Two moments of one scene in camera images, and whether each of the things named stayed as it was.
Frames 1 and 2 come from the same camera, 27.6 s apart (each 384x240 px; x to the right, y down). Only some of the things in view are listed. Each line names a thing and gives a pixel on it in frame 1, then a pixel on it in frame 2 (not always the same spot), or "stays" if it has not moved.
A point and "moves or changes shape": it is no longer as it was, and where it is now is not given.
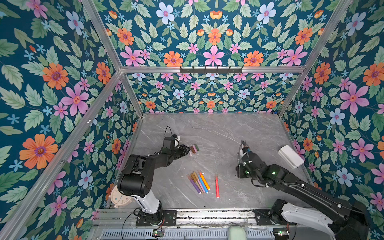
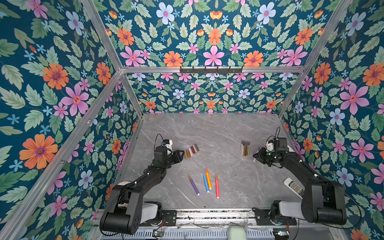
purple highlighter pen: (192, 181) stays
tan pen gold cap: (197, 183) moves or changes shape
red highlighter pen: (217, 187) stays
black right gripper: (239, 168) -> (260, 155)
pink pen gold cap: (199, 182) -> (254, 159)
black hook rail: (210, 70) stays
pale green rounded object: (237, 232) stays
